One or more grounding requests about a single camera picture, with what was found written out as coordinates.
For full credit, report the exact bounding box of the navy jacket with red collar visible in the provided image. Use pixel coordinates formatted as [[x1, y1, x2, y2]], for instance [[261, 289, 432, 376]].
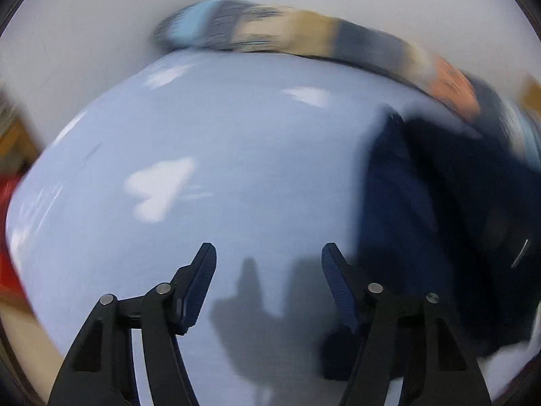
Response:
[[321, 107, 541, 383]]

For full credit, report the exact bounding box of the red object at left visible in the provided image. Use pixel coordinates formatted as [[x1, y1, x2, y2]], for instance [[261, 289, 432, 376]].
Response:
[[0, 172, 27, 306]]

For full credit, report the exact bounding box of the wooden furniture at left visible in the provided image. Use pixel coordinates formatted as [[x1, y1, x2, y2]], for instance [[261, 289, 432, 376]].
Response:
[[1, 84, 40, 174]]

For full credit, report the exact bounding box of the wooden headboard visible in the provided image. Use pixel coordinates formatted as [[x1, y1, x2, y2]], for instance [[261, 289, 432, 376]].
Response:
[[520, 75, 541, 113]]

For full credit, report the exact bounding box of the patchwork rolled quilt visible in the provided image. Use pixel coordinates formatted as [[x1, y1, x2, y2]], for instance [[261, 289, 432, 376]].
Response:
[[155, 0, 540, 169]]

